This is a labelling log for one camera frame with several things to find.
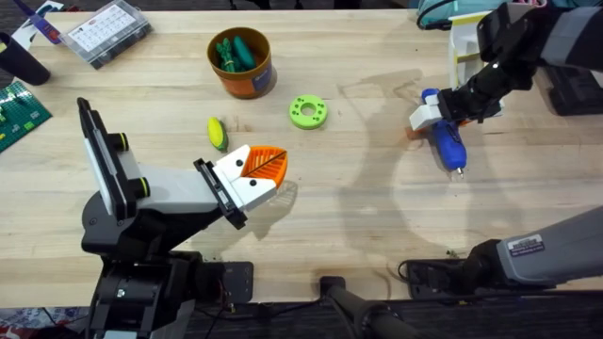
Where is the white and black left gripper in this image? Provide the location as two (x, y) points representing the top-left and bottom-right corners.
(80, 144), (289, 259)

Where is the blue electric screwdriver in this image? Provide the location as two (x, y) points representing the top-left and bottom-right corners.
(420, 88), (469, 181)

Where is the clear plastic screw box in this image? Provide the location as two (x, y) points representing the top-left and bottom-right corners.
(59, 0), (154, 71)

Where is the yellow and green corn toy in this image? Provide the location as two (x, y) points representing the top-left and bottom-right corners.
(206, 116), (230, 153)

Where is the white and yellow box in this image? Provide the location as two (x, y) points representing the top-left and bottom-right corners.
(447, 10), (506, 118)

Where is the green disc with holes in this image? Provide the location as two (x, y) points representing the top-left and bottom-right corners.
(288, 94), (329, 131)

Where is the orange tub with green toys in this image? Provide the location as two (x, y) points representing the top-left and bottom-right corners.
(206, 26), (278, 101)

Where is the right black upright wrist plate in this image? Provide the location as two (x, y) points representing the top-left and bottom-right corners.
(476, 2), (550, 63)

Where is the black upright wrist plate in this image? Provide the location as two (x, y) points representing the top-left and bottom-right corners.
(76, 96), (151, 221)
(476, 2), (550, 63)

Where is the teal bag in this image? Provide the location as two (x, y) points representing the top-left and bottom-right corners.
(416, 0), (501, 30)

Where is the left black upright wrist plate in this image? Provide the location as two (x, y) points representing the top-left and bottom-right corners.
(76, 96), (151, 221)

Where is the black box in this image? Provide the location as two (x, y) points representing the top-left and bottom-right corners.
(535, 64), (603, 118)

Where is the black stand pole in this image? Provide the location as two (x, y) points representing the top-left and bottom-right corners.
(319, 275), (428, 339)

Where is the green board with blocks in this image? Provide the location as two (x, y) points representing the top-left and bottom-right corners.
(0, 80), (54, 154)

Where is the purple hand tool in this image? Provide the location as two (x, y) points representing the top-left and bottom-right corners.
(12, 0), (63, 46)

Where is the dark cylinder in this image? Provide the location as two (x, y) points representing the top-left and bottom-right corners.
(0, 31), (52, 88)

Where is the white paper card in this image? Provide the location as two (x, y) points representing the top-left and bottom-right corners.
(10, 0), (65, 51)

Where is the black cable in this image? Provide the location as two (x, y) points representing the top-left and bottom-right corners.
(416, 0), (456, 32)

